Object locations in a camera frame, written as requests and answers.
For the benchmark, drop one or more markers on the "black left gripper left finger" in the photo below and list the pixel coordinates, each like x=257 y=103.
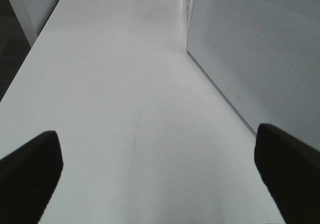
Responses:
x=29 y=176

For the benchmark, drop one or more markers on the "white microwave door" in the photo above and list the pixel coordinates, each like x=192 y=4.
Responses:
x=264 y=56

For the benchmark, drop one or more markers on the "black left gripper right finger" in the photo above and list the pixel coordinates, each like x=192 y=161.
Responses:
x=289 y=168

